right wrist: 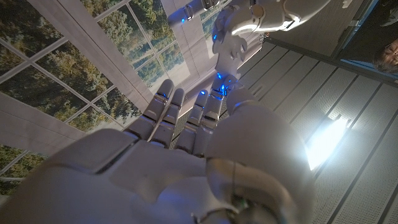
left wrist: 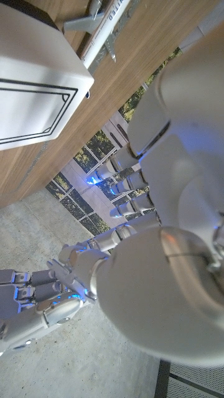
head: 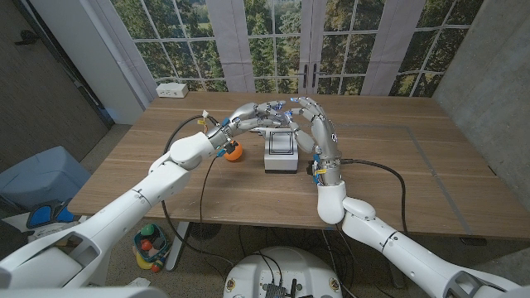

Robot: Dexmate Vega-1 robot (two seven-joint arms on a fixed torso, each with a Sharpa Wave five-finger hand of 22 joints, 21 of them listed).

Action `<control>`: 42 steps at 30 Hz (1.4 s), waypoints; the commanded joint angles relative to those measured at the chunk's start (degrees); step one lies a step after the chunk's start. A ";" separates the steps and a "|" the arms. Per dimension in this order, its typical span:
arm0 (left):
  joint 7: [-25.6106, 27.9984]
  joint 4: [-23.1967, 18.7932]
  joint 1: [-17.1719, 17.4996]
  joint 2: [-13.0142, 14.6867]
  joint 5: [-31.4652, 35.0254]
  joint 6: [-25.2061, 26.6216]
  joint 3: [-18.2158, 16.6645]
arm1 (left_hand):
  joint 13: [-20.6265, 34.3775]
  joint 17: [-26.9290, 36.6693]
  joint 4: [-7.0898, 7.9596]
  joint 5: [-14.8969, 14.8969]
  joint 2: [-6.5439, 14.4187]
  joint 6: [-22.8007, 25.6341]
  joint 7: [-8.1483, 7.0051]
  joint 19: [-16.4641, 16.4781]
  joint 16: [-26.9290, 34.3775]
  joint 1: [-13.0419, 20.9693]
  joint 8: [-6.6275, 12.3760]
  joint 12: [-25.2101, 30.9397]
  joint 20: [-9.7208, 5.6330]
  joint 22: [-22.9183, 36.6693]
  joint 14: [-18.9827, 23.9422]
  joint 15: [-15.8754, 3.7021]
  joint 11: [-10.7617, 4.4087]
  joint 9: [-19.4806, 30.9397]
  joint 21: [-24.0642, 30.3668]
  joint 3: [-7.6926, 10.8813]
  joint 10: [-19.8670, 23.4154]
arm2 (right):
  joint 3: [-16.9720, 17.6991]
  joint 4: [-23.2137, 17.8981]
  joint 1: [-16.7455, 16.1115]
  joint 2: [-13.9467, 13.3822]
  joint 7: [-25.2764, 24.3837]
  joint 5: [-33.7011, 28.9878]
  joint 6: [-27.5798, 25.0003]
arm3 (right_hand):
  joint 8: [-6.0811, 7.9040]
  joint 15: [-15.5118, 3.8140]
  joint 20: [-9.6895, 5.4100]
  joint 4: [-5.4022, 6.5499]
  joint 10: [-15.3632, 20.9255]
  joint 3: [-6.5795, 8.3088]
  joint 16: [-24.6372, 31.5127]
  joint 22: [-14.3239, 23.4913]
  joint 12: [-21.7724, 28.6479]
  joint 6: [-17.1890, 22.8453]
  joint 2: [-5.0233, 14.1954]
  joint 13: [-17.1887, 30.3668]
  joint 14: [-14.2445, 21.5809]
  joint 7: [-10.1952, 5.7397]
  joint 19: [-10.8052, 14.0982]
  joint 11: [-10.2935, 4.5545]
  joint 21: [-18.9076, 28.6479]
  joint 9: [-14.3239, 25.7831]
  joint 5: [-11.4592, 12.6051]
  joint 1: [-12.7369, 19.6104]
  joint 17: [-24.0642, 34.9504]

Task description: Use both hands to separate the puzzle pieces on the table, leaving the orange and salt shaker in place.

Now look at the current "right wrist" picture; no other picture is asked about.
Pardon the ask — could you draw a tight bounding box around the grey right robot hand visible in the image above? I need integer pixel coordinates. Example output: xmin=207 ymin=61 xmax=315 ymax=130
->
xmin=0 ymin=73 xmax=317 ymax=224

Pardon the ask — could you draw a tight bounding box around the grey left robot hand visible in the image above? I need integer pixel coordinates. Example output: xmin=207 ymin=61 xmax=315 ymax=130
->
xmin=167 ymin=0 xmax=332 ymax=40

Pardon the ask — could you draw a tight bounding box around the bright ceiling light panel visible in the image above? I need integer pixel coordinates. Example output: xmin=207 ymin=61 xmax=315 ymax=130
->
xmin=306 ymin=114 xmax=351 ymax=170

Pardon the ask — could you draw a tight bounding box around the printed window backdrop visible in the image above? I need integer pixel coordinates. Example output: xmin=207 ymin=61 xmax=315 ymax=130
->
xmin=0 ymin=0 xmax=262 ymax=194

